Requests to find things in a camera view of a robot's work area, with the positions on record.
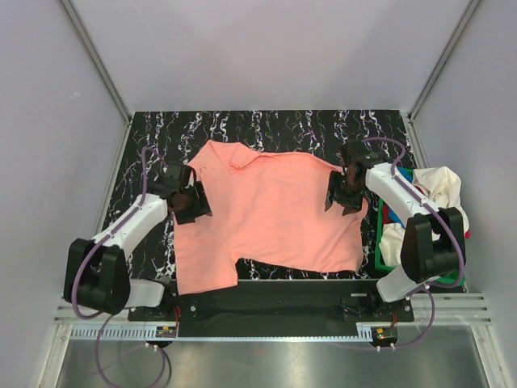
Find small controller board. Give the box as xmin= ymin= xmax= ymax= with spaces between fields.
xmin=156 ymin=326 xmax=177 ymax=338
xmin=373 ymin=326 xmax=398 ymax=343

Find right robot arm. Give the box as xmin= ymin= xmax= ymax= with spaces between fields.
xmin=325 ymin=139 xmax=466 ymax=321

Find left aluminium frame post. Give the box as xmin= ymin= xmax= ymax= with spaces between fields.
xmin=56 ymin=0 xmax=134 ymax=124

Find salmon pink t-shirt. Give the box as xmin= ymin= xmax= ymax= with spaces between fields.
xmin=174 ymin=140 xmax=368 ymax=295

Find right aluminium frame post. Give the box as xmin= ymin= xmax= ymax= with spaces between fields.
xmin=407 ymin=0 xmax=485 ymax=122

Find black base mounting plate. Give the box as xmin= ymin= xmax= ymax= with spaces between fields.
xmin=128 ymin=279 xmax=414 ymax=331

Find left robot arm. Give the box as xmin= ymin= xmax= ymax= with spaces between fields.
xmin=63 ymin=163 xmax=212 ymax=320

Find green plastic basket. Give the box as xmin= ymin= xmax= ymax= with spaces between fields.
xmin=375 ymin=193 xmax=470 ymax=273

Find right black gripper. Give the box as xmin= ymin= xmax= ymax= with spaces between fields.
xmin=324 ymin=171 xmax=363 ymax=217

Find left small controller board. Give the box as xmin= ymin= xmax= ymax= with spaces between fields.
xmin=156 ymin=326 xmax=177 ymax=338

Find cream white t-shirt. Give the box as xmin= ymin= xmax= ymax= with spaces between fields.
xmin=412 ymin=167 xmax=470 ymax=238

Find magenta t-shirt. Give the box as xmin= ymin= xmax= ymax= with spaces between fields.
xmin=412 ymin=185 xmax=428 ymax=198

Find blue t-shirt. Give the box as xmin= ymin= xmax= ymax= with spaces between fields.
xmin=382 ymin=167 xmax=413 ymax=225

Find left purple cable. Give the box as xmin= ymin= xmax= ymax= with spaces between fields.
xmin=70 ymin=145 xmax=173 ymax=387

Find slotted cable duct rail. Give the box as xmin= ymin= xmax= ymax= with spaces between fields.
xmin=71 ymin=323 xmax=372 ymax=343

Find right small controller board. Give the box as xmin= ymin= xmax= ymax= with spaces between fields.
xmin=373 ymin=326 xmax=398 ymax=343

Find aluminium frame post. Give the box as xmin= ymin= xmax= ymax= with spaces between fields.
xmin=407 ymin=0 xmax=485 ymax=122
xmin=56 ymin=0 xmax=134 ymax=124

